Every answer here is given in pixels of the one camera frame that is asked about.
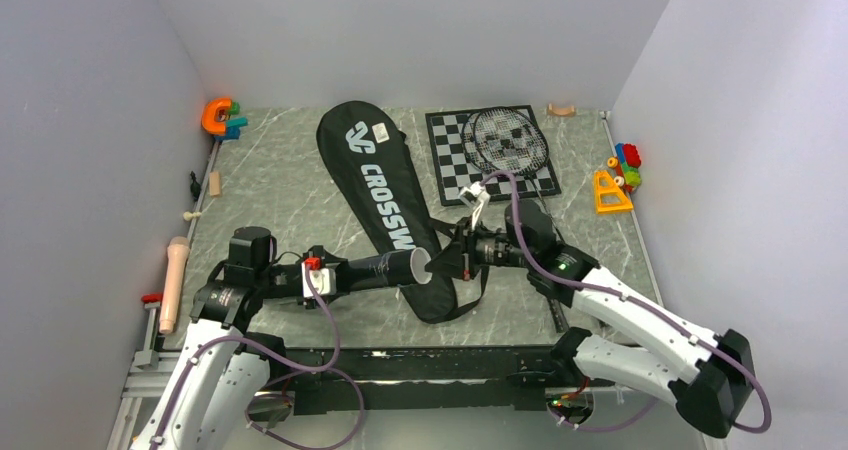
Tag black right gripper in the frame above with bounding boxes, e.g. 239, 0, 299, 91
425, 215, 534, 281

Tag black shuttlecock tube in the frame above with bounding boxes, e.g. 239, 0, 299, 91
336, 248, 418, 293

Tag white round tube lid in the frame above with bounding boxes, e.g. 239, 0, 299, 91
409, 247, 432, 285

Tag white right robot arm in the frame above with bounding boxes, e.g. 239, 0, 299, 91
428, 201, 756, 439

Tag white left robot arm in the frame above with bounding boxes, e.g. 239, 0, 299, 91
131, 226, 341, 449

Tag beige rolling pin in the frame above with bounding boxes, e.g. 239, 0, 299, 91
159, 236, 190, 335

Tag small wooden block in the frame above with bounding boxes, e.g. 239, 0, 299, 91
207, 171, 222, 198

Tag small black figure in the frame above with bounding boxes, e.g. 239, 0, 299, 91
189, 171, 202, 202

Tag black racket bag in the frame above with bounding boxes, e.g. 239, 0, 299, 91
315, 101, 492, 324

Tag red clamp knob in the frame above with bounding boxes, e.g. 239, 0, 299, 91
141, 293, 163, 305

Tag teal green toy blocks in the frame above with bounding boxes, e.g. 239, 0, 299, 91
221, 100, 248, 141

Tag yellow triangle toy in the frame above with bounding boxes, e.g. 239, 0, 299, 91
592, 170, 634, 215

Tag orange letter toy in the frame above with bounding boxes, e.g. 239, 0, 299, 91
201, 97, 233, 136

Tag wooden arch block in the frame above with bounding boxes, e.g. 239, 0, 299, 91
546, 103, 577, 118

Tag colourful brick toy stack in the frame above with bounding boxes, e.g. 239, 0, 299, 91
606, 143, 642, 194

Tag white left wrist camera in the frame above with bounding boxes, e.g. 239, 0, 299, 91
301, 257, 337, 299

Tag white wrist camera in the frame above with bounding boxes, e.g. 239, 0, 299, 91
459, 182, 491, 230
301, 257, 337, 299

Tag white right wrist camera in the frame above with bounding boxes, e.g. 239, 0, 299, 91
459, 182, 491, 230

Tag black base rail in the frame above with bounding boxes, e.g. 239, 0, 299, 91
264, 344, 590, 416

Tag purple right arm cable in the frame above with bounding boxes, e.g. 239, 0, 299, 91
480, 170, 773, 435

